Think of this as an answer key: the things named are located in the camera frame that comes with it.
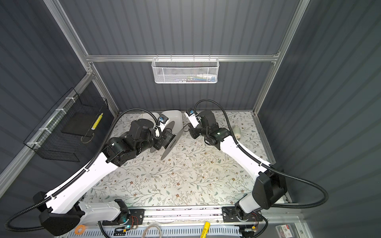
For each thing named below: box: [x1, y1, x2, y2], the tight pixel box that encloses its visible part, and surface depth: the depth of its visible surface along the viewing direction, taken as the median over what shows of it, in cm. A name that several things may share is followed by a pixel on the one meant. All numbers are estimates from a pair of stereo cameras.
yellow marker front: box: [199, 221, 211, 238], surface depth 70 cm
